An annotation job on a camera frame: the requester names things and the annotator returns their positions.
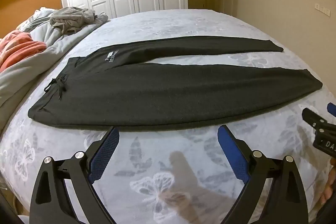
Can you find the light grey quilt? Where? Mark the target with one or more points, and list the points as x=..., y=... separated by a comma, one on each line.
x=39, y=61

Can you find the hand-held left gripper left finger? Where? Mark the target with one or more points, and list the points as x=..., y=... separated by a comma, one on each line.
x=106, y=150

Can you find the crumpled grey garment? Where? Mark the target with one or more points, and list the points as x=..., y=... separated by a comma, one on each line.
x=71, y=19

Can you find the bed with floral grey sheet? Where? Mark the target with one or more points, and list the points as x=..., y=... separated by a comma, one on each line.
x=183, y=22

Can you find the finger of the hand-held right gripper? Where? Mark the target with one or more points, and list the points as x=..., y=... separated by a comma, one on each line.
x=332, y=109
x=312, y=116

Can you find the person's right hand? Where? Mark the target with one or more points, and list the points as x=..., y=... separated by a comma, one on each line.
x=329, y=190

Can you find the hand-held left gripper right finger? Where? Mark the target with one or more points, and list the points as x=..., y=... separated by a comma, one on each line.
x=231, y=150

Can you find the dark grey pants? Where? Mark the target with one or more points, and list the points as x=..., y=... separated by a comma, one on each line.
x=157, y=92

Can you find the white wall switch panel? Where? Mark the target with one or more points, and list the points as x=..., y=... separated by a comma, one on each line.
x=323, y=8

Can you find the orange pink blanket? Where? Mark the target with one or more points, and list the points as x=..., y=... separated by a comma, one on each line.
x=18, y=47

